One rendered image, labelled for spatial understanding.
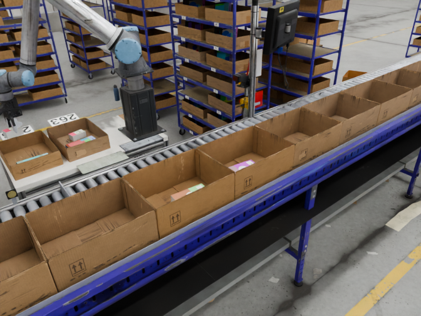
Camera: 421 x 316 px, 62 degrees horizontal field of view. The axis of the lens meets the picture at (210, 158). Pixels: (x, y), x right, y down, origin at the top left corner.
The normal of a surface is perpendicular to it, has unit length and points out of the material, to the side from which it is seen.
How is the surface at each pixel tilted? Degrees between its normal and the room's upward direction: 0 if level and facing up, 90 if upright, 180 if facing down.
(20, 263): 1
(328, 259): 0
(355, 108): 89
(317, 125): 90
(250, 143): 89
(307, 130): 89
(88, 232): 0
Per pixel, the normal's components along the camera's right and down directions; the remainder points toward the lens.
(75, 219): 0.62, 0.37
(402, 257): -0.03, -0.86
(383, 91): -0.79, 0.33
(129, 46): 0.26, 0.55
